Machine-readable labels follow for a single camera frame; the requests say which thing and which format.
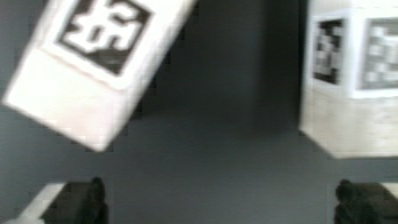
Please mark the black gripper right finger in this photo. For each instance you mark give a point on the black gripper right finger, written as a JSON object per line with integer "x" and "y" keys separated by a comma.
{"x": 366, "y": 203}

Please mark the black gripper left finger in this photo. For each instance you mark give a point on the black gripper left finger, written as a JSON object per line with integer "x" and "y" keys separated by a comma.
{"x": 67, "y": 204}

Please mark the white table leg with tag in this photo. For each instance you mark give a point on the white table leg with tag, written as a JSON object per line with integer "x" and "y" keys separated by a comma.
{"x": 92, "y": 55}

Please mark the white table leg centre right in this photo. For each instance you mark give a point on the white table leg centre right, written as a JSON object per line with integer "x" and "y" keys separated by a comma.
{"x": 348, "y": 115}

